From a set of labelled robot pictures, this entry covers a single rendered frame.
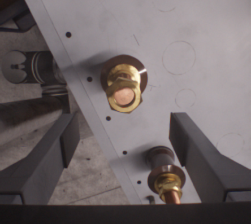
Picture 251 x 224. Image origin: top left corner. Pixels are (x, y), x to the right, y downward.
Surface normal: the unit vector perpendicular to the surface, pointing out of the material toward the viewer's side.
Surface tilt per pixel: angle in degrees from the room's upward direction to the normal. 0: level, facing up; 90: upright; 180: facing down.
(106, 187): 0
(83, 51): 0
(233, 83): 0
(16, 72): 17
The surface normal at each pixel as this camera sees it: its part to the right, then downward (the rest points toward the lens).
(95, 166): 0.00, 0.30
